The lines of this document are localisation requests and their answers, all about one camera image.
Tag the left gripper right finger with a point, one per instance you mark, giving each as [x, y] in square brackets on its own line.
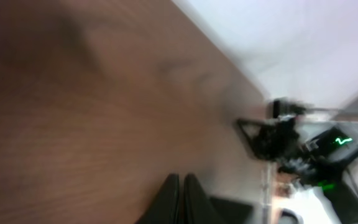
[197, 207]

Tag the black open gift box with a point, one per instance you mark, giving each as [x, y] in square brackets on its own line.
[233, 211]

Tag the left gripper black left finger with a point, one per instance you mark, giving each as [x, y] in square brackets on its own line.
[165, 205]

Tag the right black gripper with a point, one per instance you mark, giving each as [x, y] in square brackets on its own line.
[270, 140]

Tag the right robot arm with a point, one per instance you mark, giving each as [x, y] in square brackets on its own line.
[320, 161]

